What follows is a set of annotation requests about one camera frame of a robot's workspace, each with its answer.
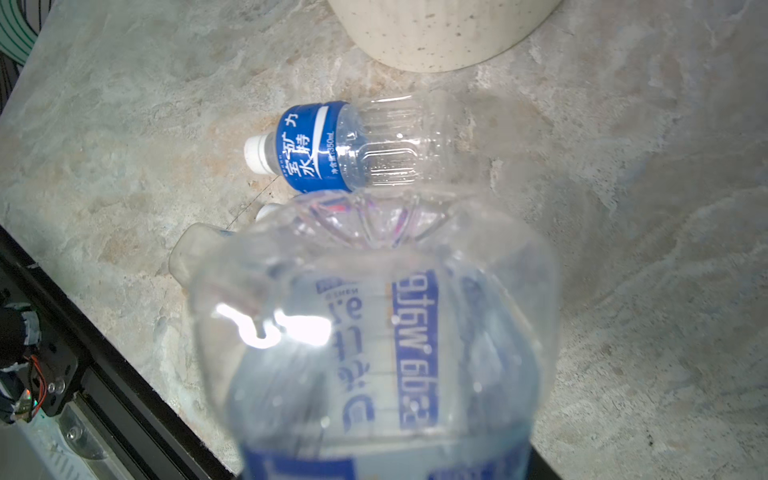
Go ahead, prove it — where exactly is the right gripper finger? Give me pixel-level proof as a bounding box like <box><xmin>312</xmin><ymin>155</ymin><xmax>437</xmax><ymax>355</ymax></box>
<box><xmin>527</xmin><ymin>448</ymin><xmax>561</xmax><ymax>480</ymax></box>

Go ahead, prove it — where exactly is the sky label clear bottle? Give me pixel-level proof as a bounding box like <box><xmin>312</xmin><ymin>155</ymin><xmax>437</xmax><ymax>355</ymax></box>
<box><xmin>189</xmin><ymin>188</ymin><xmax>561</xmax><ymax>479</ymax></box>

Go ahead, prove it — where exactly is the blue label bottle white cap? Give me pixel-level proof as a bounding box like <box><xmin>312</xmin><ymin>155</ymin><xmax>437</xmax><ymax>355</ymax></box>
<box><xmin>243</xmin><ymin>91</ymin><xmax>464</xmax><ymax>193</ymax></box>

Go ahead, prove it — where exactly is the clear Ganten bottle white cap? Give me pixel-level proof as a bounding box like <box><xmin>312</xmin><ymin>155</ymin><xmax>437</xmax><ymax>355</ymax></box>
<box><xmin>168</xmin><ymin>203</ymin><xmax>294</xmax><ymax>290</ymax></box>

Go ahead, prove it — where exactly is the cream ribbed waste bin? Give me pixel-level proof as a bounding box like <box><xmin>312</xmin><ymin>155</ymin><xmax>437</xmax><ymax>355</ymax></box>
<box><xmin>330</xmin><ymin>0</ymin><xmax>560</xmax><ymax>73</ymax></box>

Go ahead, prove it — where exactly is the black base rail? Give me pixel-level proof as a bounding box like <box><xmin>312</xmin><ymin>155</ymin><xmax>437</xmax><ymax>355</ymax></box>
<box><xmin>1</xmin><ymin>231</ymin><xmax>236</xmax><ymax>479</ymax></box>

